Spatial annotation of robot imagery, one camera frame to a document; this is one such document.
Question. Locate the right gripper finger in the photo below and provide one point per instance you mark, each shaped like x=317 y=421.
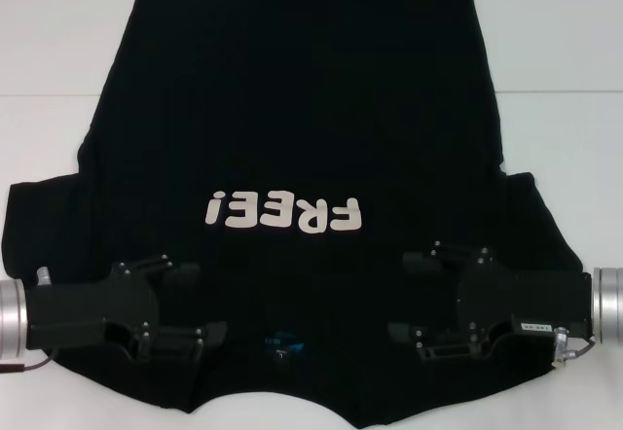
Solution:
x=418 y=260
x=438 y=343

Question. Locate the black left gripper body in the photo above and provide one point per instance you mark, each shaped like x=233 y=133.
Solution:
x=97 y=303

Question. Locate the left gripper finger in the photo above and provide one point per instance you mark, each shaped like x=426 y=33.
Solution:
x=182 y=274
x=170 y=341

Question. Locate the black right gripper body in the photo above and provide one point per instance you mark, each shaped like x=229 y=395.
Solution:
x=525 y=298

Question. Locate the black t-shirt with FREE print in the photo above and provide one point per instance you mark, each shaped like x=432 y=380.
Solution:
x=302 y=109

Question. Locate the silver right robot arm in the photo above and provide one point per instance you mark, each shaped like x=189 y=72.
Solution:
x=608 y=303

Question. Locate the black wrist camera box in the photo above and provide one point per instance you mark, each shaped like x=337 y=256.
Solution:
x=533 y=330
x=73 y=335

